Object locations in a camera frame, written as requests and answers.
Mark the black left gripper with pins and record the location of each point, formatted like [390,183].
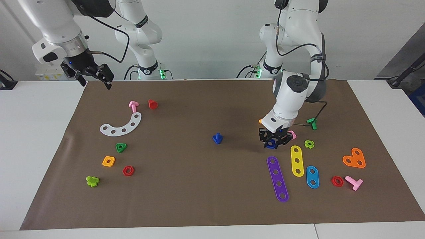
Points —
[277,132]

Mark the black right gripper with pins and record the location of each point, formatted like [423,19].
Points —
[81,63]

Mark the blue square toy nut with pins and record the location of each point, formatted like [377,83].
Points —
[269,145]

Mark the blue triangle-head toy screw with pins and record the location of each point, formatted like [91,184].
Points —
[217,139]

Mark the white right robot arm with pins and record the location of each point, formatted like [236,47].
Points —
[53,23]

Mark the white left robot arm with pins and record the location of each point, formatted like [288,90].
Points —
[292,96]

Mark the pink square toy nut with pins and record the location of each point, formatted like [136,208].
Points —
[293,135]

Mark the lime cross toy nut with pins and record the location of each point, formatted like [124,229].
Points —
[306,144]

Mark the green toy screw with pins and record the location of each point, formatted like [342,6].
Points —
[312,123]

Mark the pink toy screw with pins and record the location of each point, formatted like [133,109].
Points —
[133,106]
[354,182]

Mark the red toy screw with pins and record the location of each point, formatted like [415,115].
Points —
[152,104]

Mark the red hexagon toy nut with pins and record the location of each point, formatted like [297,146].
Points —
[333,182]
[131,171]

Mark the green triangle toy nut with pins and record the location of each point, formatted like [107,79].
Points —
[123,145]

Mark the orange square toy nut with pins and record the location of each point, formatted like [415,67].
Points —
[105,162]

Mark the lime cross-head toy screw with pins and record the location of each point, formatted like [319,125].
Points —
[92,181]

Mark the yellow three-hole strip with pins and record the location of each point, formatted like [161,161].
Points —
[296,156]

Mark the purple four-hole strip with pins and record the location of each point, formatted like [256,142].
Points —
[277,178]

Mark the blue two-hole strip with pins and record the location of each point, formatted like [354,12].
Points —
[312,177]

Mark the white curved five-hole strip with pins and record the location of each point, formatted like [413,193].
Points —
[118,131]

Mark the orange three-hole corner plate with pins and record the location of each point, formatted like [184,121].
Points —
[354,159]

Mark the brown table mat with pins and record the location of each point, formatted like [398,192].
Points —
[212,199]

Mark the black stand foot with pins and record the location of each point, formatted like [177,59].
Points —
[7,84]

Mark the black tripod stand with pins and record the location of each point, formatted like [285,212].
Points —
[406,71]

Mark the blue box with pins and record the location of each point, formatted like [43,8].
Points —
[419,99]

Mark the dark grey panel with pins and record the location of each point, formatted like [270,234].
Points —
[408,53]

